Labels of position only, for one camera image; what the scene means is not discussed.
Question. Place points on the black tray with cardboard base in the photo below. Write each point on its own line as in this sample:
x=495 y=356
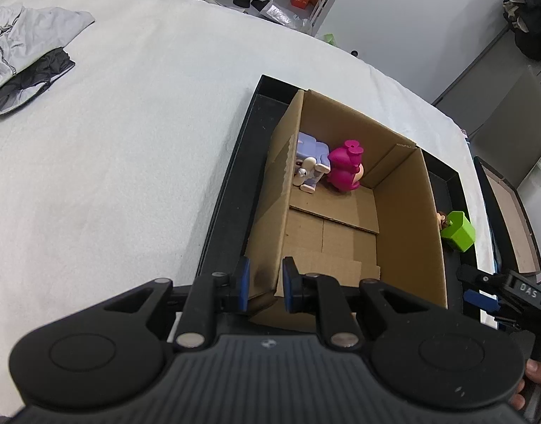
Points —
x=513 y=221

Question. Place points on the purple toy with white figure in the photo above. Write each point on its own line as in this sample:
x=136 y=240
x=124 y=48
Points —
x=310 y=145

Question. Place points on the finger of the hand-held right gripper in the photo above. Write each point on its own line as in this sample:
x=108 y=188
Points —
x=480 y=277
x=480 y=301

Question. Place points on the pink toy figure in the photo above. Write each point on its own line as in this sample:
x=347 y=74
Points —
x=343 y=168

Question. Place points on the silver foil bag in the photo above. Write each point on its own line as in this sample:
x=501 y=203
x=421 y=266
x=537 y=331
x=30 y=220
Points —
x=275 y=13

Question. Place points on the grey cardboard sheet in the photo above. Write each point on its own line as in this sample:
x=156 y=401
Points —
x=513 y=132

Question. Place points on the brown haired doll figurine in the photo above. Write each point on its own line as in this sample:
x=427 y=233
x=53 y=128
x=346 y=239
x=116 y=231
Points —
x=442 y=220

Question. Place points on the small black cloth item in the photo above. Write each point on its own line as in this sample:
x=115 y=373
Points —
x=260 y=5

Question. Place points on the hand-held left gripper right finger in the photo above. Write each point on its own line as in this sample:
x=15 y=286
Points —
x=290 y=285

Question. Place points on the brown cardboard box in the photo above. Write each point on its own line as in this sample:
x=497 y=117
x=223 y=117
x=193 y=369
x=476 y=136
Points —
x=407 y=229

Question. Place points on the black shallow tray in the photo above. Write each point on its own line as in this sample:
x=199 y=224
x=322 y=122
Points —
x=239 y=212

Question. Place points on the green plastic bag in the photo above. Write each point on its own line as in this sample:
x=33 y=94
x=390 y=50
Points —
x=330 y=38

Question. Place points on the grey door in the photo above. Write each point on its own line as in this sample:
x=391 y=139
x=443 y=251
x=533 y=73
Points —
x=474 y=79

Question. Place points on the green cube toy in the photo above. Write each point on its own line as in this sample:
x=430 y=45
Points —
x=460 y=232

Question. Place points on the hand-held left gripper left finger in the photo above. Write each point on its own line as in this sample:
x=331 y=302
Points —
x=244 y=282

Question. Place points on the grey garment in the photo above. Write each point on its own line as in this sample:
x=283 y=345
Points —
x=32 y=31

